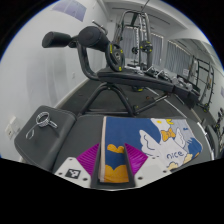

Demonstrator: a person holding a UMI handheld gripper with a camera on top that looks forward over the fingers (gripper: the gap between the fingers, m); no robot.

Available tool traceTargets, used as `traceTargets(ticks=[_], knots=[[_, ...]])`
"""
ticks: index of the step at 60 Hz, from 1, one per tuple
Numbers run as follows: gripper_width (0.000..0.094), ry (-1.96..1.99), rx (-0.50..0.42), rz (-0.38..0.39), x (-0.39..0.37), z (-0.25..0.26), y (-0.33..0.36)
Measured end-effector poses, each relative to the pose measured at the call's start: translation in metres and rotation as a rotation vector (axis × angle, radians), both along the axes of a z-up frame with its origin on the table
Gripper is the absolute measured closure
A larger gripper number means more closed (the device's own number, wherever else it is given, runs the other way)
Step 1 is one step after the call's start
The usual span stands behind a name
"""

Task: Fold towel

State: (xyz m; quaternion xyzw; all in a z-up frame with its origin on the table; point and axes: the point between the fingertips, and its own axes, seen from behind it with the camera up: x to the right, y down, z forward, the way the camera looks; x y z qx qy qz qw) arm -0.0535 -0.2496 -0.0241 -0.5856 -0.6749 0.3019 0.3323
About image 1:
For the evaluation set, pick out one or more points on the black bench with roller pads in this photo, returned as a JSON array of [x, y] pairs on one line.
[[133, 78]]

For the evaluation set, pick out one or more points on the grey window curtain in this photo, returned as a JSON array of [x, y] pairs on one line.
[[178, 58], [156, 50]]

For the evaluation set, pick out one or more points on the pale purple wall poster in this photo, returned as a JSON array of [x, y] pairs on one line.
[[71, 8]]

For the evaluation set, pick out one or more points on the blue yellow cartoon print towel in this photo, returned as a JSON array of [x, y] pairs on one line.
[[133, 133]]

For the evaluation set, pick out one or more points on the grey power rack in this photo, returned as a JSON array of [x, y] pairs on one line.
[[144, 26]]

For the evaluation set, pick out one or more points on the white wall outlet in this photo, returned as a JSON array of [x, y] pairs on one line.
[[12, 126]]

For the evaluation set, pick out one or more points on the black yellow weight plate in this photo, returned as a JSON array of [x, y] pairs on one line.
[[146, 46], [115, 56]]

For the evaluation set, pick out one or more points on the dark squat rack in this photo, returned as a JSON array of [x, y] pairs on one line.
[[208, 83]]

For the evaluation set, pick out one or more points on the black padded flat bench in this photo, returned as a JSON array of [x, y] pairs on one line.
[[76, 133]]

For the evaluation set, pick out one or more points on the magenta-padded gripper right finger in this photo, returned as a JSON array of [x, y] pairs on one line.
[[135, 159]]

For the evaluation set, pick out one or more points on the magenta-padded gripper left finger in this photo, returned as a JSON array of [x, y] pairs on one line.
[[87, 160]]

